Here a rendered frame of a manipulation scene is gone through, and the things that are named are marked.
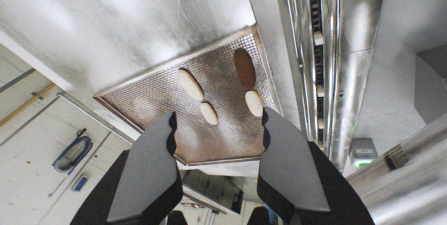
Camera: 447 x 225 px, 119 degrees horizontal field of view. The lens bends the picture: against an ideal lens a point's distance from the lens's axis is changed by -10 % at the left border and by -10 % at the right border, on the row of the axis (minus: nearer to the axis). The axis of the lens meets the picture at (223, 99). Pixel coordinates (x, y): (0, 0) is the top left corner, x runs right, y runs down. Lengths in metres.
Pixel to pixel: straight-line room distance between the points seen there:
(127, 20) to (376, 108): 0.65
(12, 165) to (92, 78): 3.24
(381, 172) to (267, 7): 0.31
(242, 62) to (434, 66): 0.35
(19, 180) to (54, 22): 3.39
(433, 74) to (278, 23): 0.30
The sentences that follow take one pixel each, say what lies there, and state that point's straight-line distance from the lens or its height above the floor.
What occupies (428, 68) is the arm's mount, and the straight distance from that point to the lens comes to 0.46.
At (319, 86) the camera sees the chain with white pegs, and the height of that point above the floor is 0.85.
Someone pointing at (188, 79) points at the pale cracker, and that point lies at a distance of 0.36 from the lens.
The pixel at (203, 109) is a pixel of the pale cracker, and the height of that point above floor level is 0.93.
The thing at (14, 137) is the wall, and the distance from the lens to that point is 3.67.
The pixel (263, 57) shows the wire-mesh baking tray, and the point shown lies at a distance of 0.32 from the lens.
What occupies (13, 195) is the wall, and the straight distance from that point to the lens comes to 3.80.
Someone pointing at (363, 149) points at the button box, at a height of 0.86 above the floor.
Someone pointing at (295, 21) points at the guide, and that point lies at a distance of 0.32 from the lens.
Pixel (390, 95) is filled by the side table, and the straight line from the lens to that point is 0.55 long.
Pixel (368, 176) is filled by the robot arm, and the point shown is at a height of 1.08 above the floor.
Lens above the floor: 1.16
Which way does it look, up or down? 40 degrees down
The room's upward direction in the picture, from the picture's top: 161 degrees counter-clockwise
